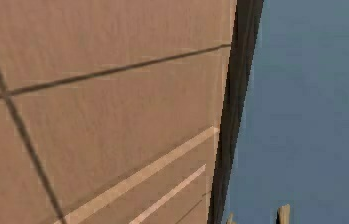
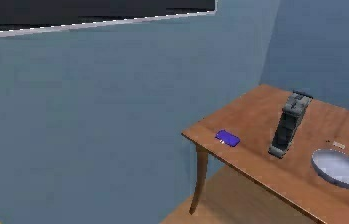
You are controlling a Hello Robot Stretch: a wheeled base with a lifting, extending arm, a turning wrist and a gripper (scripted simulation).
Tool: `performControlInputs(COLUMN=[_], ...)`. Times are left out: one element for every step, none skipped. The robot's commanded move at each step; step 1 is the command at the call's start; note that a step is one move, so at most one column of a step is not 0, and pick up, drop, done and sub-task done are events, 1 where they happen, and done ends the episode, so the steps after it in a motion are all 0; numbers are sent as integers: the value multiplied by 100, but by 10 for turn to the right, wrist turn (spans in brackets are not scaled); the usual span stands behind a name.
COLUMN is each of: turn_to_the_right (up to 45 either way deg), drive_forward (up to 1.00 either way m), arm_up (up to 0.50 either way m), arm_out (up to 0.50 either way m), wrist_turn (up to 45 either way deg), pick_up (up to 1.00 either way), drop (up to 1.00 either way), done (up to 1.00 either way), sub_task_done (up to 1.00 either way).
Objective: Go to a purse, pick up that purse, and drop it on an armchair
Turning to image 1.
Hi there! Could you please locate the brown wooden chest of drawers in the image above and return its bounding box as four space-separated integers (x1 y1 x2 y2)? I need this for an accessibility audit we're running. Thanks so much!
0 0 265 224

